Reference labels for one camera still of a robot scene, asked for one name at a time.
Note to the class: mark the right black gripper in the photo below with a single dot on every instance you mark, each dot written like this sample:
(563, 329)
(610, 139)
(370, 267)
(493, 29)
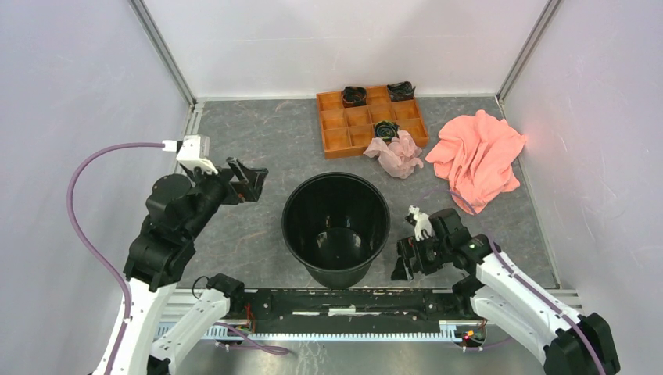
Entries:
(402, 271)

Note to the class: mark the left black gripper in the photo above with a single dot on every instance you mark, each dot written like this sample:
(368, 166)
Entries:
(239, 191)

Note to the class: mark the black plastic trash bin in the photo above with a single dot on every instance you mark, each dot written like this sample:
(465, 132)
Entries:
(336, 224)

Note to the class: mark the pink translucent trash bag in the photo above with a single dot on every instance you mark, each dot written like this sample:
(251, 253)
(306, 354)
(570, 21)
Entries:
(399, 158)

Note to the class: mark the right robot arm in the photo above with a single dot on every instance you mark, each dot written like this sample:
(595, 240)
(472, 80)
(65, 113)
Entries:
(564, 340)

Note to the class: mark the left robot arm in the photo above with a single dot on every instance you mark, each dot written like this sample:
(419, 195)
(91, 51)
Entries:
(179, 207)

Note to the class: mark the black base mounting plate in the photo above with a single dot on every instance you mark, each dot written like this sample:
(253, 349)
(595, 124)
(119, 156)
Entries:
(351, 311)

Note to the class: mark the orange compartment tray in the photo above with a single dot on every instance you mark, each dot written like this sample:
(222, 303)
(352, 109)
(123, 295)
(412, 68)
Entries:
(347, 130)

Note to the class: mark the salmon pink cloth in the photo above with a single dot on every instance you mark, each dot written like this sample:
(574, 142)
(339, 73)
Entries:
(475, 154)

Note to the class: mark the black bag roll front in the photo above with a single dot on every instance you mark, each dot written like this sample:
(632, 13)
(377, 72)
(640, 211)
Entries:
(386, 130)

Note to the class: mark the black bag roll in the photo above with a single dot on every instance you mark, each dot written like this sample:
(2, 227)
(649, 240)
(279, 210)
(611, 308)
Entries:
(402, 91)
(386, 130)
(354, 96)

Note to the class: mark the black bag roll left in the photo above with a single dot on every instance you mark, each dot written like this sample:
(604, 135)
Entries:
(354, 96)

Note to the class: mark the black bag roll right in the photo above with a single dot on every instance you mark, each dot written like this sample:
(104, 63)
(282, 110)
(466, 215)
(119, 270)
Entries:
(402, 91)

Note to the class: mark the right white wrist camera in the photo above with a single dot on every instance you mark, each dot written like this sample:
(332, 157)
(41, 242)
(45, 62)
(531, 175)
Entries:
(421, 223)

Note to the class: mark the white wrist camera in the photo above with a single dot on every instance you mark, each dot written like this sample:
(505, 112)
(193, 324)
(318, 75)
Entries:
(421, 223)
(192, 153)

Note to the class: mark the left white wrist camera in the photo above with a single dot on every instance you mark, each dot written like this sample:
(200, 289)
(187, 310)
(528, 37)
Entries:
(192, 153)

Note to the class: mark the white slotted cable duct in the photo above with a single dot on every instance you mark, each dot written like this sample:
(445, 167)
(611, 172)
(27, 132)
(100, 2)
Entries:
(446, 334)

